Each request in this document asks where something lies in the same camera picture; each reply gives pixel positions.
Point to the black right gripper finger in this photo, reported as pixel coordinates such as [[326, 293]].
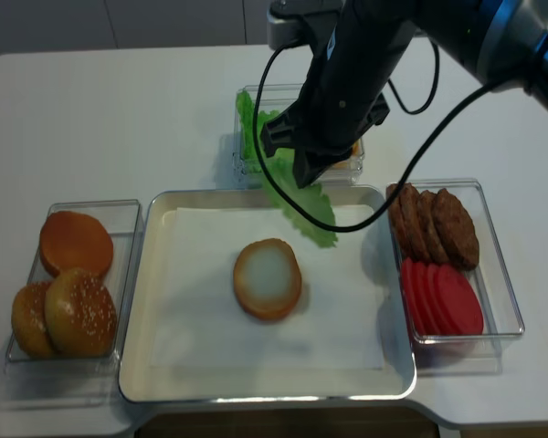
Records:
[[310, 164]]

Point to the toasted bun bottom on tray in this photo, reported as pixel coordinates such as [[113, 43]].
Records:
[[267, 281]]

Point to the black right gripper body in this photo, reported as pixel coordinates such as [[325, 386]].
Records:
[[345, 78]]

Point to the red tomato slice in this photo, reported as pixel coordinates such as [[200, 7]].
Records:
[[409, 290], [420, 278], [458, 302], [442, 325]]

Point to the sesame bun top right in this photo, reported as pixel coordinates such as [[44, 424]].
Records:
[[80, 314]]

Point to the plain orange bun bottom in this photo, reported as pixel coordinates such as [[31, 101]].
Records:
[[73, 240]]

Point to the white metal tray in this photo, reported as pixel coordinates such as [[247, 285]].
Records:
[[188, 340]]

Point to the brown meat patty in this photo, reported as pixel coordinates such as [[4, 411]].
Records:
[[434, 246], [408, 199], [399, 227], [456, 230]]

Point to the green lettuce leaf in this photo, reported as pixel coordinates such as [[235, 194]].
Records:
[[311, 199]]

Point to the green lettuce pile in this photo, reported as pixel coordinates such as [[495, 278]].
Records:
[[245, 110]]

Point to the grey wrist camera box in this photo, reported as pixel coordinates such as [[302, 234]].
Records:
[[303, 22]]

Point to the clear patty tomato container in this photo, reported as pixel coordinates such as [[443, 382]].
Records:
[[503, 323]]

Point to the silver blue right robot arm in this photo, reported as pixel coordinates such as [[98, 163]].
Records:
[[492, 40]]

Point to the clear lettuce cheese container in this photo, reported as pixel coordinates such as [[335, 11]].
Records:
[[275, 99]]

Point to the sesame bun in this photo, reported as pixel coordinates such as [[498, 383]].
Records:
[[80, 314], [28, 321]]

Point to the sesame bun top left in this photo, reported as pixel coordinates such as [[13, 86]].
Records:
[[28, 321]]

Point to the yellow cheese slice stack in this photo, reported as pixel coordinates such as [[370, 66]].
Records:
[[353, 160]]

